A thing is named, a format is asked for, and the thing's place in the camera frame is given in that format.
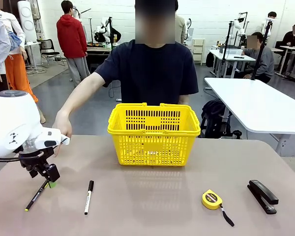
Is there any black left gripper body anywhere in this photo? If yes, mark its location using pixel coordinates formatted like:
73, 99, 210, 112
19, 147, 61, 182

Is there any black pen with yellow tip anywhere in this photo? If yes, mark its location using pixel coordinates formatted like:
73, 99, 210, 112
25, 180, 50, 212

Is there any white marker with black cap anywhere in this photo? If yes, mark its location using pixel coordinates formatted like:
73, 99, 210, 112
84, 180, 94, 215

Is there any person's right forearm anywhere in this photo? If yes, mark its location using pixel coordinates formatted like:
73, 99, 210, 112
56, 81, 96, 118

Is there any yellow plastic shopping basket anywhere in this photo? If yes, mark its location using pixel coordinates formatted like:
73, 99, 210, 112
107, 102, 202, 167

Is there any person in orange trousers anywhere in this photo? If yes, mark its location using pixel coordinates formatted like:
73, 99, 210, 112
1, 11, 46, 125

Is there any person in red hoodie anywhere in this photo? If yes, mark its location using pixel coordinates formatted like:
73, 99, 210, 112
56, 0, 91, 88

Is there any person in navy t-shirt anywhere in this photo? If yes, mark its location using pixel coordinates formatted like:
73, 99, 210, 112
94, 0, 199, 106

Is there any person in beige jacket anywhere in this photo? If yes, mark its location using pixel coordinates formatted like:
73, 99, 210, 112
175, 0, 187, 44

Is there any seated person in grey sweater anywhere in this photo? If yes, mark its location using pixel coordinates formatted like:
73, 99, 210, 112
243, 31, 275, 83

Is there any person in black sweater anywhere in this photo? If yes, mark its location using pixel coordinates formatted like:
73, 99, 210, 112
282, 24, 295, 47

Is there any person's right hand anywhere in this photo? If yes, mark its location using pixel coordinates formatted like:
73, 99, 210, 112
52, 110, 73, 139

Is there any black office chair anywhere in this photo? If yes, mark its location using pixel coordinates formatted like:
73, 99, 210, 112
36, 38, 66, 68

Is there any white tower air conditioner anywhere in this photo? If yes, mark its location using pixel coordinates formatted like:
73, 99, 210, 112
17, 0, 38, 43

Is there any yellow tape measure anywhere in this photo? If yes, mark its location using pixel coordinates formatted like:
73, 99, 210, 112
202, 189, 235, 227

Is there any black backpack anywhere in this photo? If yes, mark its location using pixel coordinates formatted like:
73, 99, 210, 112
201, 99, 233, 138

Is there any white drawer cabinet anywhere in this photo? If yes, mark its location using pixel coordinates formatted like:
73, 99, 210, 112
192, 38, 206, 62

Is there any black stapler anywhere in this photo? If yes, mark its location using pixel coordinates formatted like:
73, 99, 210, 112
247, 179, 279, 215

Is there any white background desk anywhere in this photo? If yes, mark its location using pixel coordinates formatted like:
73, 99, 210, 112
208, 49, 257, 77

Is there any large white table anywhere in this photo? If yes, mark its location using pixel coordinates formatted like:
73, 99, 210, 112
204, 77, 295, 157

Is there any black tripod pole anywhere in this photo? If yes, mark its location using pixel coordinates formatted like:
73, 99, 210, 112
222, 21, 234, 74
251, 19, 273, 81

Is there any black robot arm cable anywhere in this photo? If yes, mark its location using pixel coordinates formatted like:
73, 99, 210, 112
0, 150, 44, 163

